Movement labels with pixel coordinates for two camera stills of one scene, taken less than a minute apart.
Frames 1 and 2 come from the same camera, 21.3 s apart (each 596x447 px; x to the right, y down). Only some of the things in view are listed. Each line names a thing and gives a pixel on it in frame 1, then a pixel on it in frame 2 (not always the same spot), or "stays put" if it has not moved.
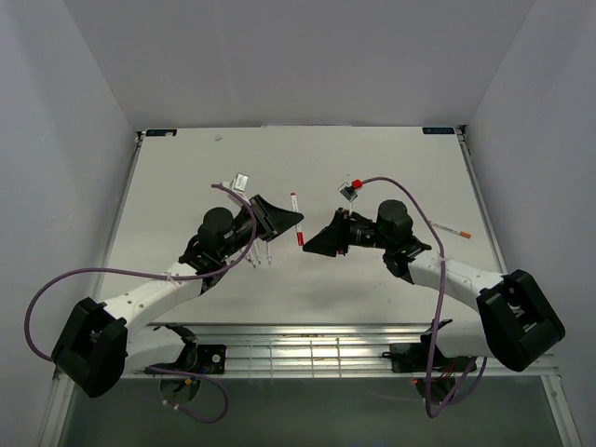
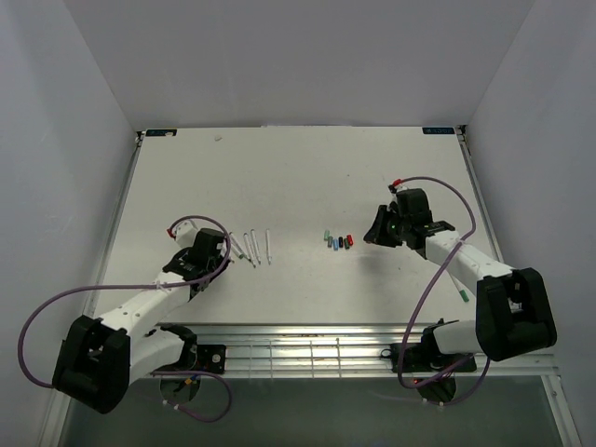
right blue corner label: (438, 129) stays put
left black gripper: (272, 220) to (219, 261)
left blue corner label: (161, 132) stays put
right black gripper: (336, 237) to (376, 234)
